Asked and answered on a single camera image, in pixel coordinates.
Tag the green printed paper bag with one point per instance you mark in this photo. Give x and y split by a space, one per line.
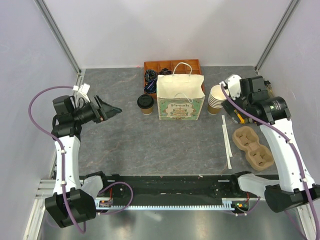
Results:
180 95

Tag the brown rolled tie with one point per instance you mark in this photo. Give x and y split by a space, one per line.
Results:
165 71

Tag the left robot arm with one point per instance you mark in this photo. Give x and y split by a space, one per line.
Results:
73 201

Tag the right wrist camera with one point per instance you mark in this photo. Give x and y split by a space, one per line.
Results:
232 84

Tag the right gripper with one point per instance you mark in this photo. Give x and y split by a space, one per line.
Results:
231 110

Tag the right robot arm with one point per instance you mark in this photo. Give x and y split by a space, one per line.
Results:
295 186

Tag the white wrapped straw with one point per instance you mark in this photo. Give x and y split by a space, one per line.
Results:
224 122
226 147

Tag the camouflage cloth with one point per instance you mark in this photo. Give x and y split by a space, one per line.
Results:
240 118

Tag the black plastic cup lid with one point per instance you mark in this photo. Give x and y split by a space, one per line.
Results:
145 101

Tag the orange wooden compartment tray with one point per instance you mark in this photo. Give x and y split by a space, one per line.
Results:
158 66

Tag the brown paper coffee cup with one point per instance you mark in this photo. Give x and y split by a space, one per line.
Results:
147 111

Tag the cardboard cup carrier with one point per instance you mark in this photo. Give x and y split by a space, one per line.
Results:
258 156

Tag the blue striped rolled tie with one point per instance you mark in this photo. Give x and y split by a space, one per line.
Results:
151 87

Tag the stack of paper cups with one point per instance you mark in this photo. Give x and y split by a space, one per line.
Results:
215 99

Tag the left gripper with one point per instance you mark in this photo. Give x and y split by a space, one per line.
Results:
107 111

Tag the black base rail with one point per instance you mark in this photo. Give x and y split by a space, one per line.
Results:
170 190

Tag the dark rolled tie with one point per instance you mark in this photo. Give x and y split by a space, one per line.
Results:
150 75

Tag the slotted cable duct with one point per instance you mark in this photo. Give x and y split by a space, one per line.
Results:
104 204

